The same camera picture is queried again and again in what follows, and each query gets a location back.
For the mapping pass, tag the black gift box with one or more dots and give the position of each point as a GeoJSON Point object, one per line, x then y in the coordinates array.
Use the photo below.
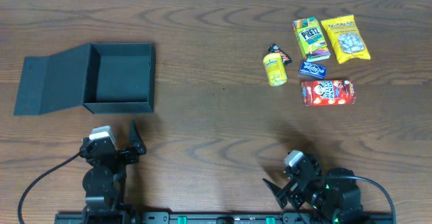
{"type": "Point", "coordinates": [102, 77]}

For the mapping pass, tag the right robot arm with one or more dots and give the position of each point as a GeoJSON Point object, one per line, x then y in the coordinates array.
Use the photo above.
{"type": "Point", "coordinates": [336, 199]}

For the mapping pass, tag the blue Eclipse gum pack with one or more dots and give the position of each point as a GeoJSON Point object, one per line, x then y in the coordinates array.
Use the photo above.
{"type": "Point", "coordinates": [313, 70]}

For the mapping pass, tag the small yellow can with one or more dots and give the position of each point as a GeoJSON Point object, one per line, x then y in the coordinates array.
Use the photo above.
{"type": "Point", "coordinates": [275, 69]}

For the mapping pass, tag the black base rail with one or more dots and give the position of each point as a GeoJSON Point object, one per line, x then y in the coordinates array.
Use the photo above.
{"type": "Point", "coordinates": [188, 218]}

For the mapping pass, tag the green Pretz snack box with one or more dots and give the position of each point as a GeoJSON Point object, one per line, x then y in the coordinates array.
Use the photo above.
{"type": "Point", "coordinates": [310, 39]}

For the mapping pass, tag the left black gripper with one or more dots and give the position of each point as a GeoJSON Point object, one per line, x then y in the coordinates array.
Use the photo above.
{"type": "Point", "coordinates": [119, 154]}

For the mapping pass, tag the red Hello Panda box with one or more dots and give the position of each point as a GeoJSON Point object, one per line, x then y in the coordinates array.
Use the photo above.
{"type": "Point", "coordinates": [328, 92]}

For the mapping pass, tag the black chocolate bar wrapper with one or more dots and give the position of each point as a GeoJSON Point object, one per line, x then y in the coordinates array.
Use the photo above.
{"type": "Point", "coordinates": [273, 48]}

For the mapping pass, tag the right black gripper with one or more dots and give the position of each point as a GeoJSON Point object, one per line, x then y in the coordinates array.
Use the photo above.
{"type": "Point", "coordinates": [292, 190]}

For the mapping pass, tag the yellow seed snack bag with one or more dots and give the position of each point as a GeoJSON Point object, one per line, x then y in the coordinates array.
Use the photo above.
{"type": "Point", "coordinates": [345, 38]}

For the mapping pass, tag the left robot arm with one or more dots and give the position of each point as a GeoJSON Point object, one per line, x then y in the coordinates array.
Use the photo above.
{"type": "Point", "coordinates": [105, 182]}

